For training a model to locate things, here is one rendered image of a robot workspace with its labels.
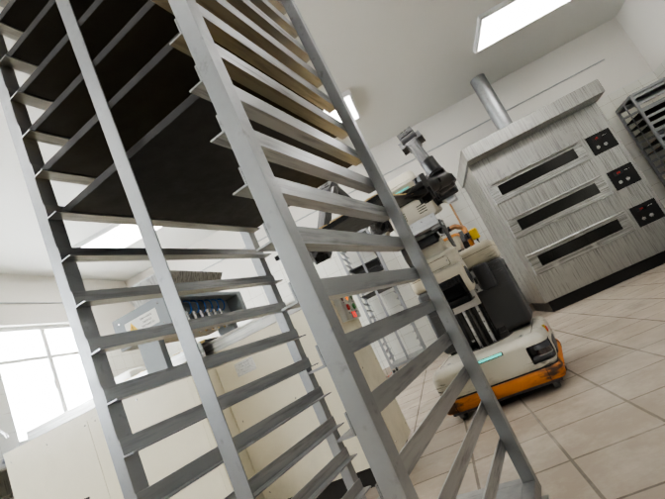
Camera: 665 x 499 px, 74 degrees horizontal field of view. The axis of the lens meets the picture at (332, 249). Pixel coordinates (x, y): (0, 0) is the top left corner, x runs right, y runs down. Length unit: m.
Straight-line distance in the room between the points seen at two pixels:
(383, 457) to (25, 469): 2.58
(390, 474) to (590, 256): 4.93
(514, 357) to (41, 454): 2.45
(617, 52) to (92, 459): 7.11
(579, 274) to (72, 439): 4.68
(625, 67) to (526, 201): 2.63
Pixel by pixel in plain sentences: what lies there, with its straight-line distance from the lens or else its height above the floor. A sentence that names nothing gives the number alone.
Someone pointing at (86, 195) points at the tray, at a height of 1.04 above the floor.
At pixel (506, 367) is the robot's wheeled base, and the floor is 0.18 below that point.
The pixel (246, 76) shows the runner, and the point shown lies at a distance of 0.90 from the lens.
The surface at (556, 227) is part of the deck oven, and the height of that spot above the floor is 0.80.
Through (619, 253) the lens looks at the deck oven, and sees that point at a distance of 5.49.
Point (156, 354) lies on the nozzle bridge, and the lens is 2.29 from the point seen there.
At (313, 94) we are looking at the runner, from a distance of 1.22.
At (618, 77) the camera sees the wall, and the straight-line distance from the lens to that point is 7.21.
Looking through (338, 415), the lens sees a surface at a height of 0.34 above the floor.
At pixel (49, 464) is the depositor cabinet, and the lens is 2.88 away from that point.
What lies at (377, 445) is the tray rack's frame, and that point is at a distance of 0.58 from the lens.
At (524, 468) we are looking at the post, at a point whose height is 0.18.
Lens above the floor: 0.60
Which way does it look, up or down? 12 degrees up
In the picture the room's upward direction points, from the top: 25 degrees counter-clockwise
